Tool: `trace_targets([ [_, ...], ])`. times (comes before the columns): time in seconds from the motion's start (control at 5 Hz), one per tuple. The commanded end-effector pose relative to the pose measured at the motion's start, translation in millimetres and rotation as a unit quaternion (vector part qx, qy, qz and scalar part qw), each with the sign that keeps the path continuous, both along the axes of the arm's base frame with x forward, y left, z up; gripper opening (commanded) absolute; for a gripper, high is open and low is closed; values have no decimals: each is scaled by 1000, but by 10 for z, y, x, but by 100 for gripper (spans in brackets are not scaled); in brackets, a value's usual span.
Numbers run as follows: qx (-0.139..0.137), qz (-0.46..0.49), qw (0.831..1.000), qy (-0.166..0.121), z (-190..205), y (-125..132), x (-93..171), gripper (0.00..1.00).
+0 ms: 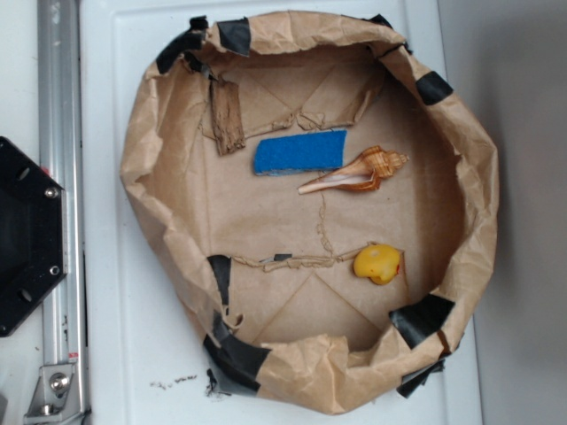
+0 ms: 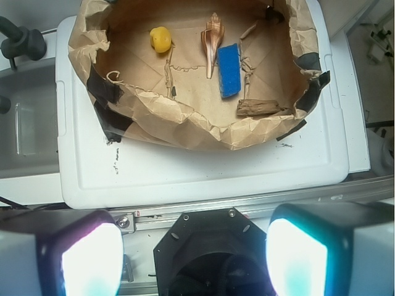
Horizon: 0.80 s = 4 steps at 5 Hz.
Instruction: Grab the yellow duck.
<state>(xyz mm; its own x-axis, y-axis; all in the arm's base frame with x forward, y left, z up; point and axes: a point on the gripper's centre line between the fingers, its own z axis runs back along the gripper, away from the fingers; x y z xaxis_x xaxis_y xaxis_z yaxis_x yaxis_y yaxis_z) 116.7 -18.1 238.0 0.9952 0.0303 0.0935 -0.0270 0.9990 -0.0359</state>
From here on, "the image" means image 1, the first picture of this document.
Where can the yellow rubber duck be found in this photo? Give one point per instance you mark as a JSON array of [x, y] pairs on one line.
[[378, 262]]

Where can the brown paper bag tray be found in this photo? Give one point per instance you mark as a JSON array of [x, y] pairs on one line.
[[266, 274]]

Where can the blue sponge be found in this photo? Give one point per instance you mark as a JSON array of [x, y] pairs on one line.
[[294, 154]]

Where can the orange striped conch shell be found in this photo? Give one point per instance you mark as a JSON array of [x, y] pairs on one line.
[[364, 173]]

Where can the brown wood bark piece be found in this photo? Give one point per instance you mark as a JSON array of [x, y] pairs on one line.
[[227, 120]]

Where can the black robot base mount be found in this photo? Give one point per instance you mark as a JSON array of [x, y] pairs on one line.
[[32, 236]]

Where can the aluminium extrusion rail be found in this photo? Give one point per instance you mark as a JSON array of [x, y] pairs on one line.
[[65, 330]]

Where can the metal corner bracket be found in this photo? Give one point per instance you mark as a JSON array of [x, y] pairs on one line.
[[56, 396]]

